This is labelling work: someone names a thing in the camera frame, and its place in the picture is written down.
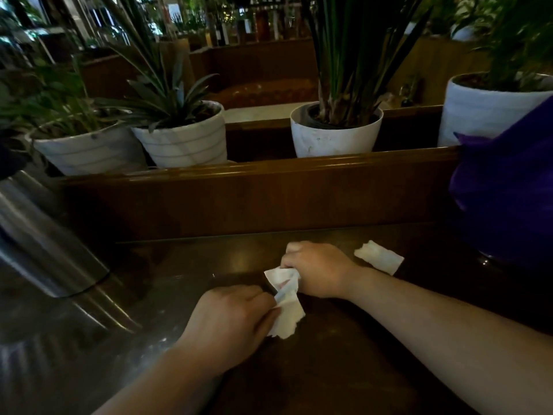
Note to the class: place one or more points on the person's left hand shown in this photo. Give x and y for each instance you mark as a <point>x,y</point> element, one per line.
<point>227,324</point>

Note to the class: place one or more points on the person's right hand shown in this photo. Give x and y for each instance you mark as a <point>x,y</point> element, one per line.
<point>317,267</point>

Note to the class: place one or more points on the person's right fingers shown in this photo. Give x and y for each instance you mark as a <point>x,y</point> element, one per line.
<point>291,254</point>

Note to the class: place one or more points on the person's left fingers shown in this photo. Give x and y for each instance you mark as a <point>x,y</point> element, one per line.
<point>263,304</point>

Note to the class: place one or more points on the white paper wrapper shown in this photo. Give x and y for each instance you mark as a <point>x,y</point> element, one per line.
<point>285,304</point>

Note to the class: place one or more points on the person's right forearm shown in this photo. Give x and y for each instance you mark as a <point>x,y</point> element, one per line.
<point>449,337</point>

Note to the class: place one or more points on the person's left forearm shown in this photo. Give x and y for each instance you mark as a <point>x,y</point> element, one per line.
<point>160,382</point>

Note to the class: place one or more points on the wooden partition ledge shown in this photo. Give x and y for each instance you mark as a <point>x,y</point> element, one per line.
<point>259,194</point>

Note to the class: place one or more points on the white torn paper piece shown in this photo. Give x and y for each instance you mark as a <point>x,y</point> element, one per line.
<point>379,257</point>

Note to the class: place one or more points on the smooth white plant pot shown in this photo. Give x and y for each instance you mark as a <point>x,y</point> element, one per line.
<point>335,133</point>

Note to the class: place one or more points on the white ribbed plant pot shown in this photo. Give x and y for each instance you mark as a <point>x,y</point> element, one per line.
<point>185,140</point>
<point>90,149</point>

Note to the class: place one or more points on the brown padded booth seat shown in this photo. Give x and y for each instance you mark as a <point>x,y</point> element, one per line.
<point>268,91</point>

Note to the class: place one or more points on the spiky green pineapple plant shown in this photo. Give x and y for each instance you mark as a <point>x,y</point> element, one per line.
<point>162,88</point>

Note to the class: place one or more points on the purple cloth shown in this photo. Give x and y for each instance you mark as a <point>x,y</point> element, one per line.
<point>505,185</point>

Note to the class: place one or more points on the stainless steel container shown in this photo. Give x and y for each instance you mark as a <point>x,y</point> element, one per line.
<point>41,237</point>

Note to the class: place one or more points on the row of bottles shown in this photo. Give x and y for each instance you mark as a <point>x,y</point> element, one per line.
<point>255,23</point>

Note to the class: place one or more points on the large white textured plant pot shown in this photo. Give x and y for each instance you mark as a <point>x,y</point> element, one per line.
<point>484,110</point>

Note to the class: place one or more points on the leafy green bamboo plant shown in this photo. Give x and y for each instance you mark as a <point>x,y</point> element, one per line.
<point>47,99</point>

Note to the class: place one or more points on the green palm plant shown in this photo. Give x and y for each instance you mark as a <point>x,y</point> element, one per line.
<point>514,38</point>

